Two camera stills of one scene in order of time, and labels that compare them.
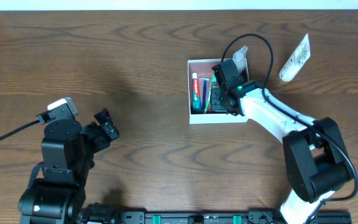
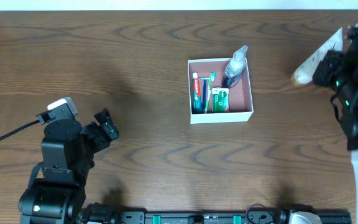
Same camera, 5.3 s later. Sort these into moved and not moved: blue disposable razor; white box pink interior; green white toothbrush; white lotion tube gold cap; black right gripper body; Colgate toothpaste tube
Moved: black right gripper body; white lotion tube gold cap
Not moved: white box pink interior; blue disposable razor; green white toothbrush; Colgate toothpaste tube
